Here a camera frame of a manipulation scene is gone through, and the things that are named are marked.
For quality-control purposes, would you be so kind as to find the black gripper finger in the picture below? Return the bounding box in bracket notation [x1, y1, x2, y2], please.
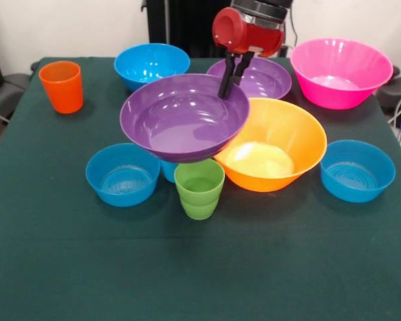
[233, 51, 255, 86]
[217, 53, 239, 101]

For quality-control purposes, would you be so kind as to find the orange plastic bowl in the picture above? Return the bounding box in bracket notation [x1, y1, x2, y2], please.
[213, 97, 328, 193]

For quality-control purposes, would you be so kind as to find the shallow blue plastic bowl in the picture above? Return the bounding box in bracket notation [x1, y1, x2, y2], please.
[319, 139, 396, 204]
[85, 142, 162, 208]

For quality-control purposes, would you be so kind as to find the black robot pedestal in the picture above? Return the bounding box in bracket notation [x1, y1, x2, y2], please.
[142, 0, 241, 58]

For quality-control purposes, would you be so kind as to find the pink plastic bowl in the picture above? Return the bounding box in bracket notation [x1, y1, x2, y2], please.
[289, 37, 394, 111]

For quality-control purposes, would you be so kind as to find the orange plastic cup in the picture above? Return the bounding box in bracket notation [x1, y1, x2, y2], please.
[38, 60, 84, 115]

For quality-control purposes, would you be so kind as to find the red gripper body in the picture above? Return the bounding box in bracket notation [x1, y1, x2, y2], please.
[211, 7, 286, 59]

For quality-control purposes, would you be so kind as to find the light blue plastic cup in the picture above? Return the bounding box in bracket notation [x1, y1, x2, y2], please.
[160, 159, 180, 183]

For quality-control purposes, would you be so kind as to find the dark green tablecloth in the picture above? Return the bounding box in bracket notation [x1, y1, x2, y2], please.
[0, 56, 401, 321]

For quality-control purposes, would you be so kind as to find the purple plastic bowl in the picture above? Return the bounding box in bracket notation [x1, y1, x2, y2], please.
[119, 73, 251, 165]
[206, 56, 293, 100]

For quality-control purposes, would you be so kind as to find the black rounded equipment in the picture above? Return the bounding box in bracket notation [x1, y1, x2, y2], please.
[376, 66, 401, 115]

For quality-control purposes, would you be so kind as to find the deep blue plastic bowl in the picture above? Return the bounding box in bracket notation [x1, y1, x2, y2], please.
[114, 43, 191, 93]

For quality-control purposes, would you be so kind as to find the green plastic cup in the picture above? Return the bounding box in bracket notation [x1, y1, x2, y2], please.
[173, 158, 226, 221]

